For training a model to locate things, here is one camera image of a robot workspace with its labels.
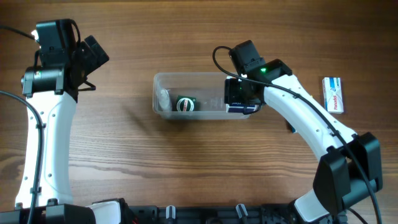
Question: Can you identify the green Zam-Buk ointment box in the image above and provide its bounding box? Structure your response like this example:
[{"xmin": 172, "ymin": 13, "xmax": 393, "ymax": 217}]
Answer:
[{"xmin": 176, "ymin": 95, "xmax": 197, "ymax": 112}]

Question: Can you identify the white Panadol caplet box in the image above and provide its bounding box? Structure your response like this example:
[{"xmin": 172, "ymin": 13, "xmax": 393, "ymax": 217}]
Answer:
[{"xmin": 322, "ymin": 77, "xmax": 344, "ymax": 114}]

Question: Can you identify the white calamine lotion bottle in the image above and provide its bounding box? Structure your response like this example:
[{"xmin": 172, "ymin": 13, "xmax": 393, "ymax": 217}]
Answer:
[{"xmin": 157, "ymin": 88, "xmax": 172, "ymax": 111}]

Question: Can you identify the white Hansaplast plaster box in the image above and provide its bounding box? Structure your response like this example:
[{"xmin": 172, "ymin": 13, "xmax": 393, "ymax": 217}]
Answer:
[{"xmin": 226, "ymin": 103, "xmax": 258, "ymax": 115}]

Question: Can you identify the blue VapoDrops lozenge box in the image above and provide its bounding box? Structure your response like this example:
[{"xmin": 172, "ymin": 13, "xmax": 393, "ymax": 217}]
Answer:
[{"xmin": 287, "ymin": 123, "xmax": 297, "ymax": 133}]

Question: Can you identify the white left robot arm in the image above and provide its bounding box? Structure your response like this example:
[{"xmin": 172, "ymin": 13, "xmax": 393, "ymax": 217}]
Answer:
[{"xmin": 1, "ymin": 35, "xmax": 134, "ymax": 223}]

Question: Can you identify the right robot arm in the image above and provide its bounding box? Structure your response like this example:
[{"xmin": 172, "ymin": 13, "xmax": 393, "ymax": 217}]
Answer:
[{"xmin": 225, "ymin": 56, "xmax": 383, "ymax": 223}]

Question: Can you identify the clear plastic container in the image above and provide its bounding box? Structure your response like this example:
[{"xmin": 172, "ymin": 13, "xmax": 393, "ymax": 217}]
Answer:
[{"xmin": 152, "ymin": 72, "xmax": 249, "ymax": 119}]

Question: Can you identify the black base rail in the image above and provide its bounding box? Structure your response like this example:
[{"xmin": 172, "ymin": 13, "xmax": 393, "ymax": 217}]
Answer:
[{"xmin": 129, "ymin": 203, "xmax": 304, "ymax": 224}]

